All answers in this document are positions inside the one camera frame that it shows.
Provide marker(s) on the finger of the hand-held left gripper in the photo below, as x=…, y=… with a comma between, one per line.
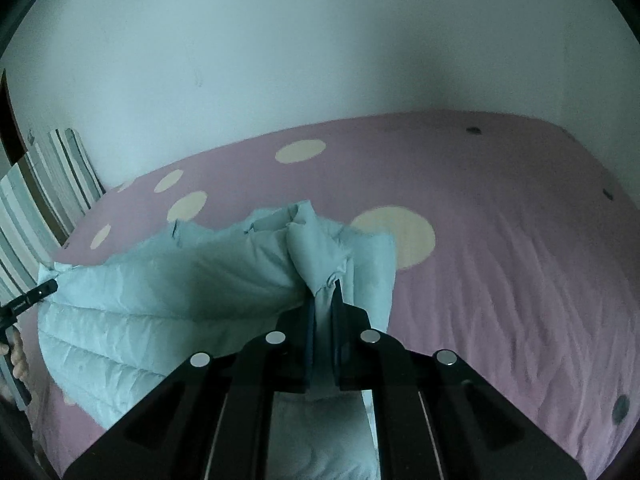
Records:
x=35, y=296

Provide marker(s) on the dark wooden door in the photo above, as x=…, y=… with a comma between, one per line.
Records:
x=7, y=130

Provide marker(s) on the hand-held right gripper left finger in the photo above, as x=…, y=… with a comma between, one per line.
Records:
x=295, y=360

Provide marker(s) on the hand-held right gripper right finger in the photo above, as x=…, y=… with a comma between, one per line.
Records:
x=350, y=355

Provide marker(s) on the light blue quilted down jacket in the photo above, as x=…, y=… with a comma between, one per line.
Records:
x=175, y=300

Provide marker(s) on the person's left hand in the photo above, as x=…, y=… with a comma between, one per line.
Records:
x=19, y=360

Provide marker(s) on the pink dotted bed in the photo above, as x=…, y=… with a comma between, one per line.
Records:
x=500, y=260

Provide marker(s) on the striped pillow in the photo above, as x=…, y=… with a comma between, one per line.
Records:
x=40, y=200

